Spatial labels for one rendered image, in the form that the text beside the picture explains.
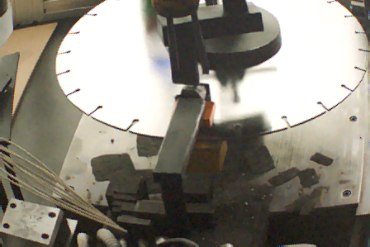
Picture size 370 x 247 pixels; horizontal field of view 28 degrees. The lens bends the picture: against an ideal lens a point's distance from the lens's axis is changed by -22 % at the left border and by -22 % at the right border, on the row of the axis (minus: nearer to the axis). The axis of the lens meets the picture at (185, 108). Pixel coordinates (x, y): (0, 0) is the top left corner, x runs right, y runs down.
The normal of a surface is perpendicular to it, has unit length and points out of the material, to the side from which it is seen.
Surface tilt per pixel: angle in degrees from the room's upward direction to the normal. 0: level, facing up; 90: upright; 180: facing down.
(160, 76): 0
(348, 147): 0
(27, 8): 90
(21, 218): 0
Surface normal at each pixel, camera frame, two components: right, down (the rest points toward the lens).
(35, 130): -0.10, -0.83
